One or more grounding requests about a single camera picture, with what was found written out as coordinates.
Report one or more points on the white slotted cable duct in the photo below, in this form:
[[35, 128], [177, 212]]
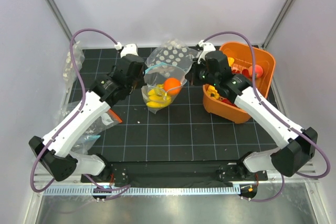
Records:
[[91, 190]]

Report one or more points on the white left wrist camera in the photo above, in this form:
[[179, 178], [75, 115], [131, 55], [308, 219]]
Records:
[[129, 49]]

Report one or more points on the clear blue-zip bag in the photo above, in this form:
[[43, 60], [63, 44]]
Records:
[[152, 79]]

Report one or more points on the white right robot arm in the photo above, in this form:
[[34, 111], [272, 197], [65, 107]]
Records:
[[295, 145]]

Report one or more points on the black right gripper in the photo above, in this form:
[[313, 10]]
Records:
[[192, 76]]

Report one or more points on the toy peach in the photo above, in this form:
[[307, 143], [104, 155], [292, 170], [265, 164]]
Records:
[[258, 71]]

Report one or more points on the yellow toy bell pepper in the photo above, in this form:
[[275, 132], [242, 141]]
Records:
[[212, 92]]

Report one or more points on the clear polka dot bag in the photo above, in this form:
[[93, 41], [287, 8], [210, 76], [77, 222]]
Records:
[[172, 57]]

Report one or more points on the clear red-zip bag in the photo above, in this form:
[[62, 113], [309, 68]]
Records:
[[102, 123]]

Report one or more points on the clear dotted bag at wall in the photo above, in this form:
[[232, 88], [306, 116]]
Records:
[[69, 74]]

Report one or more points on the toy orange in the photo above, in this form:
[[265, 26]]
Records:
[[172, 86]]

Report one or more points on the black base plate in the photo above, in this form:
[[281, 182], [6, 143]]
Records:
[[178, 174]]

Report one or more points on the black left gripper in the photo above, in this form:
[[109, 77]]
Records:
[[141, 81]]

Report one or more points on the yellow toy banana bunch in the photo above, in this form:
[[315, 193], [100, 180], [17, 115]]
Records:
[[157, 98]]

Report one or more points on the red toy lobster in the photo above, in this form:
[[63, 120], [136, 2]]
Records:
[[238, 69]]

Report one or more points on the orange plastic bin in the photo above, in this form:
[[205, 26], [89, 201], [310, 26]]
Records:
[[239, 111]]

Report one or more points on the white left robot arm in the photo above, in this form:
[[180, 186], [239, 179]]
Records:
[[53, 150]]

